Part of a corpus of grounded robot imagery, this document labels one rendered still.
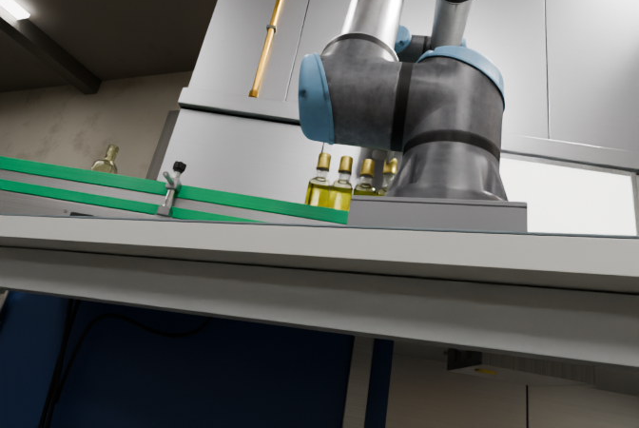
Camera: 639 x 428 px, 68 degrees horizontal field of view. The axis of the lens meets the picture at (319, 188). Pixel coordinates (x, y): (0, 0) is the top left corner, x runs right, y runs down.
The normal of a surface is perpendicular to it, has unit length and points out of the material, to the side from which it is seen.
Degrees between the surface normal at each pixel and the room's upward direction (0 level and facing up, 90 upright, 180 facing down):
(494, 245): 90
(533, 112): 90
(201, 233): 90
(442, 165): 72
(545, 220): 90
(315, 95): 119
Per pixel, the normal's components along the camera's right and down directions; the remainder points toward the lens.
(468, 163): 0.15, -0.63
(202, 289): -0.35, -0.43
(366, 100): -0.20, 0.11
